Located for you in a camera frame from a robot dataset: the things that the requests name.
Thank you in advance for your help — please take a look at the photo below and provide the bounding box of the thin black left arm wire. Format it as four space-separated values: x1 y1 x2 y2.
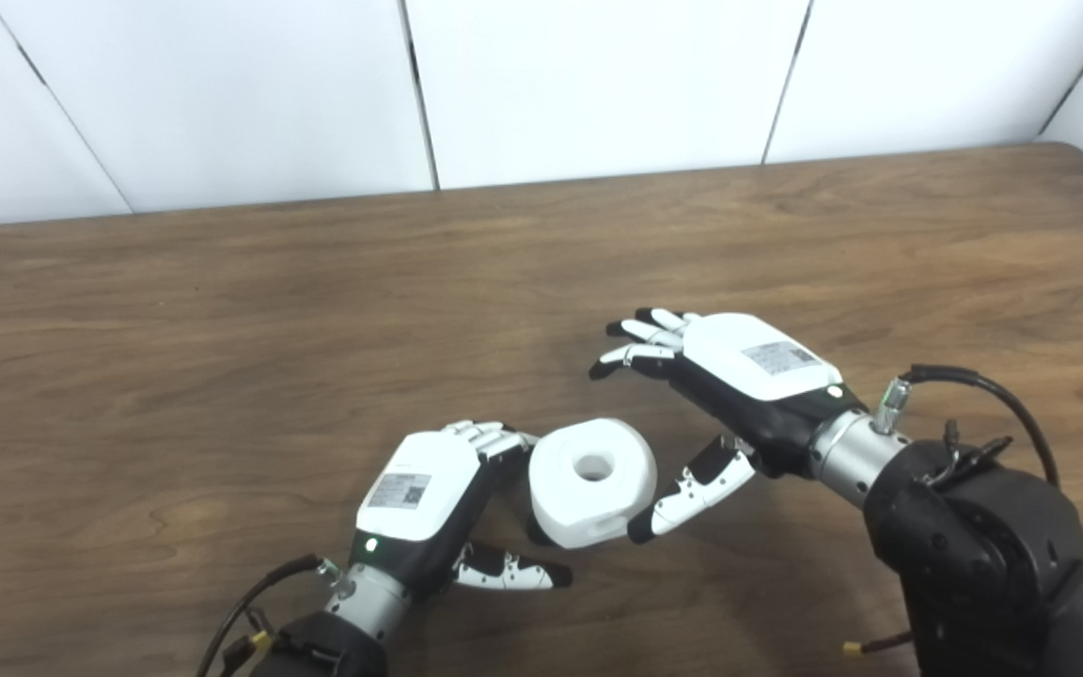
220 609 275 674

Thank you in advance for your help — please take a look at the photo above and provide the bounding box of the thick black right wrist cable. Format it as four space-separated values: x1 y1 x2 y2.
871 365 1061 490

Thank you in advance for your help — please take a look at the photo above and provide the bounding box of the thin black arm wire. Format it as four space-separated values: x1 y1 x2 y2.
220 609 275 674
918 418 1014 486

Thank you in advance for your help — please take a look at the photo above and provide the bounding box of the thick black wrist cable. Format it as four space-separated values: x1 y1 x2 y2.
196 555 340 677
871 365 1061 490

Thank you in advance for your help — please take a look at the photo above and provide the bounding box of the thin black right arm wire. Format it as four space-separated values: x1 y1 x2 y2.
918 418 1014 486

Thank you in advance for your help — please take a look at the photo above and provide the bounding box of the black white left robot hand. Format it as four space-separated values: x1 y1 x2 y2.
353 420 573 595

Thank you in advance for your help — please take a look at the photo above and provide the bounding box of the thick black left wrist cable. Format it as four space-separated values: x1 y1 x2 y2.
196 555 340 677

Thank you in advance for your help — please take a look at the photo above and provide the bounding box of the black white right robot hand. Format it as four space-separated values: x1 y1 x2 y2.
589 307 867 546

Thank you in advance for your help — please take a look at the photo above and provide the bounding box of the round white plastic piece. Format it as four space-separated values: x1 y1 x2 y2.
528 418 658 550

